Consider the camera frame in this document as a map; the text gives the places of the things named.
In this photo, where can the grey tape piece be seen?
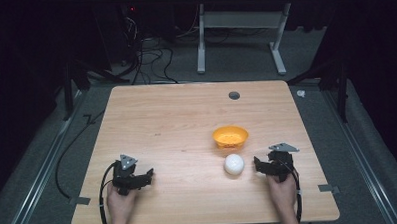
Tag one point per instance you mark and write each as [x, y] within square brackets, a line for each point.
[328, 188]
[80, 200]

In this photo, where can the white desk frame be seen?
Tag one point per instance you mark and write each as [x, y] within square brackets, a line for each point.
[240, 19]

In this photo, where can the person's left hand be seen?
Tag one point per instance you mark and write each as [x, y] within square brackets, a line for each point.
[120, 204]

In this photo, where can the small white floor object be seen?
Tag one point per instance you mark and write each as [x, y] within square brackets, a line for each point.
[301, 93]

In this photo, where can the black metal stand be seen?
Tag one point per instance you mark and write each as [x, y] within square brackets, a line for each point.
[68, 83]
[341, 87]

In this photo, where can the person's right hand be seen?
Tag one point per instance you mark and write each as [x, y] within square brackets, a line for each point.
[282, 194]

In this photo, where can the orange plastic bowl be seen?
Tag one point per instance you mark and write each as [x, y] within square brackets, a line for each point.
[230, 136]

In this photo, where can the white ball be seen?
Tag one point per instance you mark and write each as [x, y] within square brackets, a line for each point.
[234, 164]

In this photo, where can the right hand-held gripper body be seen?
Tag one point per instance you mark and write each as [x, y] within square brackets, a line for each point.
[281, 162]

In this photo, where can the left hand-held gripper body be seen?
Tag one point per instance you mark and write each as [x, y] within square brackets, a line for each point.
[125, 174]

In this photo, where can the metal floor rail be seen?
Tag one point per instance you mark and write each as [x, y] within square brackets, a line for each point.
[38, 177]
[361, 159]

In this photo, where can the grey table grommet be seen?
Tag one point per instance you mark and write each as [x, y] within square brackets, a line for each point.
[234, 95]

